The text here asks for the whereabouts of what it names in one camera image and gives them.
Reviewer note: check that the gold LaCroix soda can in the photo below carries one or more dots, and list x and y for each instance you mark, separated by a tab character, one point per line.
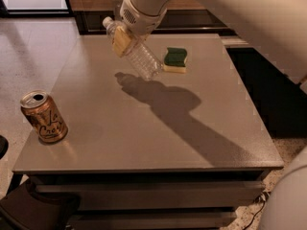
42	113

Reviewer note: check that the green and yellow sponge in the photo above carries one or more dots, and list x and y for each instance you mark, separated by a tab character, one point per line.
175	60

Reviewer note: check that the grey drawer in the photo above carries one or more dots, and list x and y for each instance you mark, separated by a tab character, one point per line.
137	196
154	221

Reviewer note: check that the upper grey drawer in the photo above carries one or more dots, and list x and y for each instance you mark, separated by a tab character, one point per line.
137	196

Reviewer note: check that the horizontal metal rail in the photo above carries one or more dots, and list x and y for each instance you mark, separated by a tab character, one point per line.
97	32

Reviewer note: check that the clear plastic water bottle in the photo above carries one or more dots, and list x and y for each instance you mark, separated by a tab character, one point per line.
140	57

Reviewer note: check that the dark brown chair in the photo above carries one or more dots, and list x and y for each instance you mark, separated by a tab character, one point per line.
25	208

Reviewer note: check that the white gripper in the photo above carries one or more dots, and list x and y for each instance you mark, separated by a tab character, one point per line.
143	17

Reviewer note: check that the lower grey drawer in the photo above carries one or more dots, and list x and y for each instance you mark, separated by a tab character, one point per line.
154	221

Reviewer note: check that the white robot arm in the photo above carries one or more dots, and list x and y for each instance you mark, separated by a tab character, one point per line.
275	67

